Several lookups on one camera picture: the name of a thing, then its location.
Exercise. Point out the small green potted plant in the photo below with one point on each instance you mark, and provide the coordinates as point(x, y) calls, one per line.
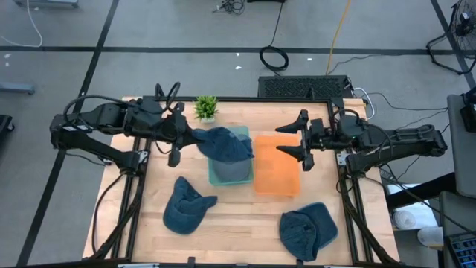
point(205, 106)

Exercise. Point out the blue denim cap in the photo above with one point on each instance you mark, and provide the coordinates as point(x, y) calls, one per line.
point(184, 208)
point(225, 145)
point(301, 234)

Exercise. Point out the black computer keyboard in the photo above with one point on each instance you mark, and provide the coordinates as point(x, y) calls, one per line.
point(463, 251)

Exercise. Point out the black floor fan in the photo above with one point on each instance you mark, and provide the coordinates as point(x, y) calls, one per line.
point(463, 26)

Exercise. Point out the white paper roll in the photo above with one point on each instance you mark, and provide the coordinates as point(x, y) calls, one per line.
point(404, 219)
point(429, 236)

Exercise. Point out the orange translucent plastic bin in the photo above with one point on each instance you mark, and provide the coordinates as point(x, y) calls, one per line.
point(277, 171)

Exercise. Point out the gray desk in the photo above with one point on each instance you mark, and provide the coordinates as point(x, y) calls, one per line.
point(457, 212)
point(461, 156)

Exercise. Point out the gray furniture foot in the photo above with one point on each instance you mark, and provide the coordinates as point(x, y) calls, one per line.
point(46, 3)
point(16, 88)

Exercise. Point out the gray denim cap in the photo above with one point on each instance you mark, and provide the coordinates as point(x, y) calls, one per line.
point(230, 172)

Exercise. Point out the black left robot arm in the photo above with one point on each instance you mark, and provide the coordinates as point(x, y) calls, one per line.
point(93, 143)

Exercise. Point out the black vented computer case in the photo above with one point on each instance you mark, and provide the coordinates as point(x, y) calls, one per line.
point(297, 86)

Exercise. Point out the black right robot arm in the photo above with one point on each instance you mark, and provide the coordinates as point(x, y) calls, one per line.
point(401, 139)

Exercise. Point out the black desk crossbar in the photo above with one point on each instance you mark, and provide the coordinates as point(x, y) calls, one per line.
point(420, 191)

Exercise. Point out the black chair base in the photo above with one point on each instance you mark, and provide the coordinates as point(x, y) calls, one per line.
point(5, 124)

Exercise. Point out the black desktop device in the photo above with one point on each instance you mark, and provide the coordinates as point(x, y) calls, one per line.
point(469, 111)

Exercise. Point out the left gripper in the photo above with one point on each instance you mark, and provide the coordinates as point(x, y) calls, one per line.
point(175, 126)

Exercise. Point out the green translucent plastic bin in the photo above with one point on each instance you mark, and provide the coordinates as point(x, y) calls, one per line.
point(210, 178)

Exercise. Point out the black aluminium table frame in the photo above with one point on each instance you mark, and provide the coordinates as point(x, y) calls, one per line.
point(241, 99)

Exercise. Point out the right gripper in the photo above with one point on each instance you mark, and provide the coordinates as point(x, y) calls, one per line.
point(321, 134)

